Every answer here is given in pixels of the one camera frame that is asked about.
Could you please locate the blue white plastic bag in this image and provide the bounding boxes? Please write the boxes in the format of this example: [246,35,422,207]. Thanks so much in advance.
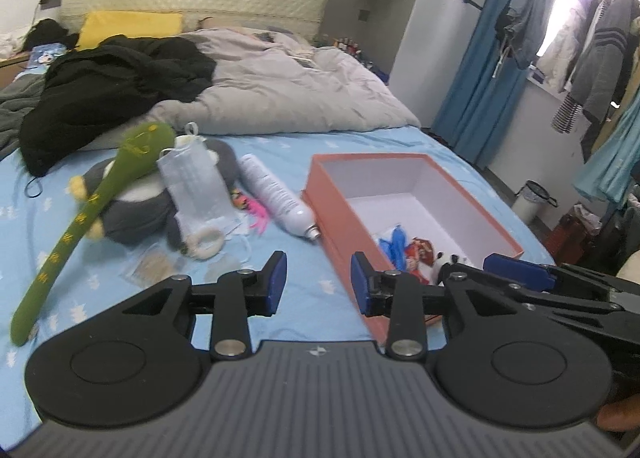
[376,225,411,271]

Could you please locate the small panda plush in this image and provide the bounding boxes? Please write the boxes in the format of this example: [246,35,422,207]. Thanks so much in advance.
[430,252,470,285]

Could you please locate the white fluffy ring keychain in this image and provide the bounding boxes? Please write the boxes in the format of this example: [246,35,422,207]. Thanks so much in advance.
[177,214,226,261]

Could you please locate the pink feather toy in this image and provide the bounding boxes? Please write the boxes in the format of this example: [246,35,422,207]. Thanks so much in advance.
[230,188,270,236]

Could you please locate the light blue face mask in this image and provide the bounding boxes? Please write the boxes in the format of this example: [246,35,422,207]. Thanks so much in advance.
[157,122,242,242]

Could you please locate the shiny red snack packet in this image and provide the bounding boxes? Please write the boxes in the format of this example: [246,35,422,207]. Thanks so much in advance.
[405,238,442,285]

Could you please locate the person right hand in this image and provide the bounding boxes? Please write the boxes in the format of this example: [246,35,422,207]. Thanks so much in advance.
[597,394,640,432]

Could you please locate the white spray can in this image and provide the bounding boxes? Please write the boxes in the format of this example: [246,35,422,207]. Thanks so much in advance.
[239,155,320,242]

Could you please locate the orange cardboard box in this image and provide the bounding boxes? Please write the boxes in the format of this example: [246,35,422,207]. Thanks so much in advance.
[300,152,526,350]

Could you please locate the white trash bin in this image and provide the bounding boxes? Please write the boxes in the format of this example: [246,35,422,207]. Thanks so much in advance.
[511,181,558,225]

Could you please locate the long green plush stick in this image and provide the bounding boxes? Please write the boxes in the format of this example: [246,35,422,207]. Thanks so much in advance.
[10,123,176,346]

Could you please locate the blue curtain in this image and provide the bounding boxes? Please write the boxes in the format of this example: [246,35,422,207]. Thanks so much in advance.
[431,0,526,169]

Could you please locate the grey duvet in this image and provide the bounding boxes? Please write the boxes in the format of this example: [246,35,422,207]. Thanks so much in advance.
[79,26,422,151]

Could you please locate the blue patterned bedsheet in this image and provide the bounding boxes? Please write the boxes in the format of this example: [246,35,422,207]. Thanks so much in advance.
[1,126,550,448]

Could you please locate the black clothing pile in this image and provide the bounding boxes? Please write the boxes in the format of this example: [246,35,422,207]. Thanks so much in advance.
[18,35,216,177]

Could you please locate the hanging grey striped sweater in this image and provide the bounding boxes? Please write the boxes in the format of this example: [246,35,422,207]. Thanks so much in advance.
[551,0,637,133]

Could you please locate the dark grey blanket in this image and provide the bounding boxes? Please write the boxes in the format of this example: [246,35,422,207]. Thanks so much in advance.
[0,74,44,160]

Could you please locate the yellow pillow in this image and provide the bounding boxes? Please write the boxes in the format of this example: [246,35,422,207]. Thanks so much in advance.
[76,11,182,50]

